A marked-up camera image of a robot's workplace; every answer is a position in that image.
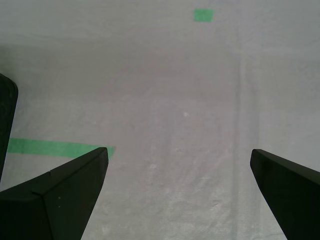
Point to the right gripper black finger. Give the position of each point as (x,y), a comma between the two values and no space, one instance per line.
(295,197)
(57,205)

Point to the black perforated plastic basket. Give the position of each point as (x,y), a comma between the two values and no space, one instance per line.
(6,112)

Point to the long green tape strip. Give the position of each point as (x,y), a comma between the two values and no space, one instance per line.
(50,147)

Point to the white table cloth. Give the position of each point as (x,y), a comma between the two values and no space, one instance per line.
(175,100)

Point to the small green tape mark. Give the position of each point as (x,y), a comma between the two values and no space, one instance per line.
(204,15)

